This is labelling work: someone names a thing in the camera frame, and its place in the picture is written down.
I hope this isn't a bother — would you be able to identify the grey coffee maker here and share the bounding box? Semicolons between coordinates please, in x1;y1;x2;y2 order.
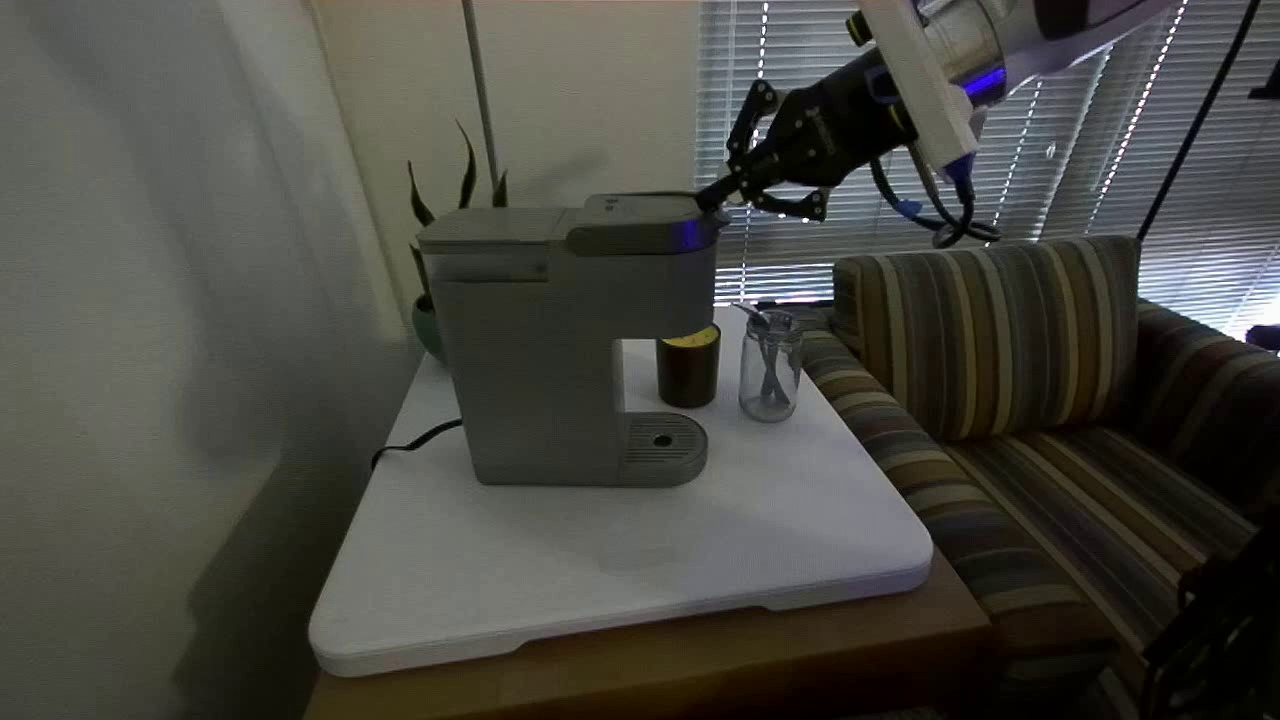
426;193;717;487

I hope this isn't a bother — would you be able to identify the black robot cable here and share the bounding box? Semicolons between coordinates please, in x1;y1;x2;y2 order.
863;116;1006;251

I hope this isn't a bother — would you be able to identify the striped armchair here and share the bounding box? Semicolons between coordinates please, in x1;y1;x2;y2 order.
802;236;1280;720

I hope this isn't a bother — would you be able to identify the coffee maker power cord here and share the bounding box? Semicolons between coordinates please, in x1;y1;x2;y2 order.
369;415;469;470

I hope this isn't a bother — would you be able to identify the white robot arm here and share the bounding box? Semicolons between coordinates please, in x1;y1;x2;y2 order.
697;0;1174;230

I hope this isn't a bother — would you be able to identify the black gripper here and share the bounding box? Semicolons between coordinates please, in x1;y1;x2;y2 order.
697;53;916;219

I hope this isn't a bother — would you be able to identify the clear glass jar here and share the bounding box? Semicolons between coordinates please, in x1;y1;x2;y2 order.
739;302;802;423

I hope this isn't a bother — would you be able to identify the dark cup yellow liquid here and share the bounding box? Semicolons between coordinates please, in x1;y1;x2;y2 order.
655;325;719;406

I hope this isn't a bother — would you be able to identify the green snake plant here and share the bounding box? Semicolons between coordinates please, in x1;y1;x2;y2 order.
401;116;511;302

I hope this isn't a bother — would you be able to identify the teal plant pot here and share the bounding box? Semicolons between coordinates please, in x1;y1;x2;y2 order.
411;296;449;364

